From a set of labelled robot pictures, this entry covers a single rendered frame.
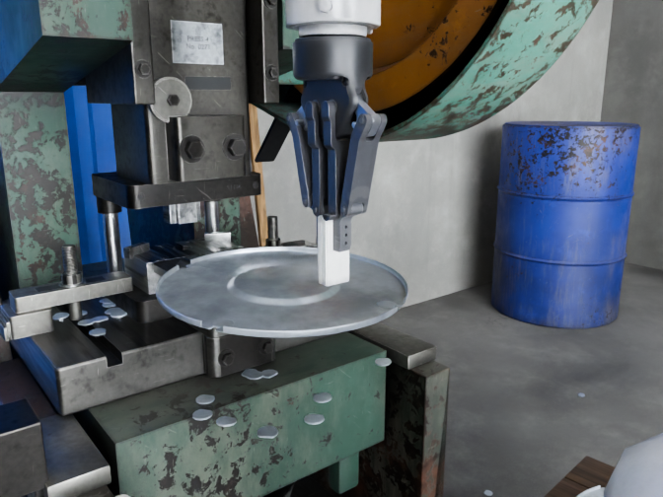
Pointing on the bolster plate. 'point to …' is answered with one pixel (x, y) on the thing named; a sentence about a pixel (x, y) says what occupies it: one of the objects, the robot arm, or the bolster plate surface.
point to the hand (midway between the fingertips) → (333, 248)
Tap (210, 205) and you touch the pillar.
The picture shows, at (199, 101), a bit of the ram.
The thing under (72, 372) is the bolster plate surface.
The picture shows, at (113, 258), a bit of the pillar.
